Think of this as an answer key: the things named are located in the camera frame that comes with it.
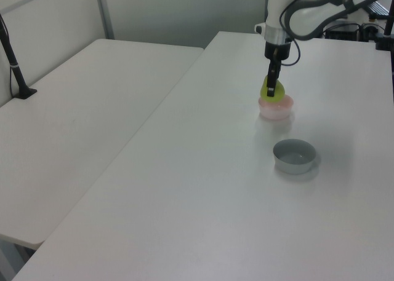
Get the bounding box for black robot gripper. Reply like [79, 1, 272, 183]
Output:
[264, 40, 292, 98]

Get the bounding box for green pear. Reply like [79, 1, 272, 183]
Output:
[259, 75, 286, 103]

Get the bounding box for pink plastic bowl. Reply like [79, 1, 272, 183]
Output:
[257, 93, 295, 122]

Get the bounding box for grey plastic bowl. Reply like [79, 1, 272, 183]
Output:
[272, 138, 318, 175]

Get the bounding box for black electronics box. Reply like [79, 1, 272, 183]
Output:
[323, 21, 361, 42]

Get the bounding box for black pole with clamp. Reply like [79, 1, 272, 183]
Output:
[373, 4, 394, 52]

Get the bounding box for black keyboard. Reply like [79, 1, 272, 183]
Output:
[365, 1, 390, 17]

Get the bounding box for white side table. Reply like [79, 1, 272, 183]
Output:
[0, 38, 205, 251]

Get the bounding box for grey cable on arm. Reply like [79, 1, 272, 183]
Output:
[278, 0, 350, 68]

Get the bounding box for grey metal partition post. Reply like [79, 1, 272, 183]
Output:
[94, 0, 115, 41]

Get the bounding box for black camera stand pole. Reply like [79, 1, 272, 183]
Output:
[0, 13, 38, 101]

